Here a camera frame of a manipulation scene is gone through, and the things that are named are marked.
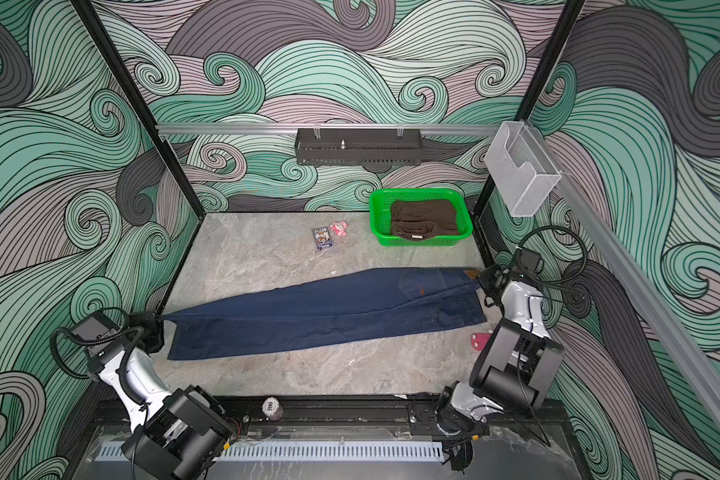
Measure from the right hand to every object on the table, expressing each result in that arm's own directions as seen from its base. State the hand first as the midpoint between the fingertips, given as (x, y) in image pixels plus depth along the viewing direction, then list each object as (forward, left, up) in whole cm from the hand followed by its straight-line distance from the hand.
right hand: (487, 278), depth 87 cm
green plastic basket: (+35, +30, -9) cm, 47 cm away
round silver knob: (-34, +59, -4) cm, 68 cm away
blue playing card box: (+23, +53, -9) cm, 58 cm away
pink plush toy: (+26, +46, -7) cm, 53 cm away
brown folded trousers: (+31, +15, -8) cm, 35 cm away
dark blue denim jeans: (-9, +43, -4) cm, 45 cm away
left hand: (-13, +91, +5) cm, 92 cm away
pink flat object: (-15, +3, -10) cm, 18 cm away
